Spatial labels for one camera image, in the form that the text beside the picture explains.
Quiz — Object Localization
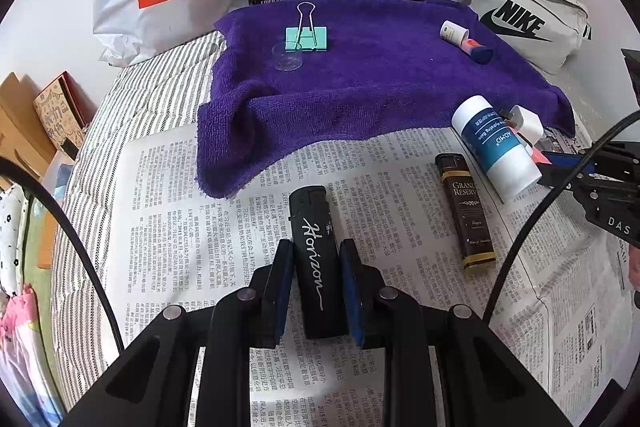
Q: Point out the purple towel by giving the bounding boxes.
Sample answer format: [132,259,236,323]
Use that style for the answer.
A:
[196,0,576,200]

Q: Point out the small white cylinder container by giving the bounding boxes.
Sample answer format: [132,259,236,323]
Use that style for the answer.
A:
[440,20,471,49]

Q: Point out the white dotted cloth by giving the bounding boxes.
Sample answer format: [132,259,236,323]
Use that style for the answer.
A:
[0,184,33,295]

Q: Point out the white charger plug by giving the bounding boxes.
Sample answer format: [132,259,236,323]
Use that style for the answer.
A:
[500,104,545,146]

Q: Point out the black lighter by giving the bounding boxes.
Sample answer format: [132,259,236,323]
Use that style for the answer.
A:
[288,184,351,340]

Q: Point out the brown cardboard boxes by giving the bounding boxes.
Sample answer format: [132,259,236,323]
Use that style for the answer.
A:
[0,72,58,178]

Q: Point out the newspaper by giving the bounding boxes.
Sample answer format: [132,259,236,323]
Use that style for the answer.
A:
[102,122,631,427]

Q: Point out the pink printed cloth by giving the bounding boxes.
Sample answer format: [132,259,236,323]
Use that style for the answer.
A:
[0,289,68,415]

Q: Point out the brown patterned box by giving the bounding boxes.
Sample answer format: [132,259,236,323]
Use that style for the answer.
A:
[32,71,98,162]

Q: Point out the large green binder clip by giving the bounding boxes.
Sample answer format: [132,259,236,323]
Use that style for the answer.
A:
[284,2,317,50]

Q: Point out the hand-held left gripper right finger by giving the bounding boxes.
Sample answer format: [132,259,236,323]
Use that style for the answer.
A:
[339,239,576,427]

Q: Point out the pink white thermometer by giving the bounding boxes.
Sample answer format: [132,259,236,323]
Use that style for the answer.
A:
[517,132,553,168]

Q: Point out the small green binder clip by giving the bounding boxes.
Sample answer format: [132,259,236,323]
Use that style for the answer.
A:
[300,27,329,54]

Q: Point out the brown lighter gold print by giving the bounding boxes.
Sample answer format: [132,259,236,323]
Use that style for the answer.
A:
[434,153,498,277]

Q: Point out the clear plastic round cap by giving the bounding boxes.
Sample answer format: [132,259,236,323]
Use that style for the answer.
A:
[271,43,304,72]

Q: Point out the white bottle blue label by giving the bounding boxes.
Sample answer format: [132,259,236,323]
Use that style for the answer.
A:
[451,96,543,202]

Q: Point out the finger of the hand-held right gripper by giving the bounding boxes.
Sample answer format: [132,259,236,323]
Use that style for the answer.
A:
[542,149,599,170]
[537,164,601,194]

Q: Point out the small pink blue jar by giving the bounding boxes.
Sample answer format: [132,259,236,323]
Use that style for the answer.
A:
[462,38,495,65]

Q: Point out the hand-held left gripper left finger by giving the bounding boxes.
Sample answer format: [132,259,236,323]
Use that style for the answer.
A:
[65,239,297,427]

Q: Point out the black cable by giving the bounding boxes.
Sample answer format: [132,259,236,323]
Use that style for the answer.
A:
[482,109,640,325]
[0,157,126,358]

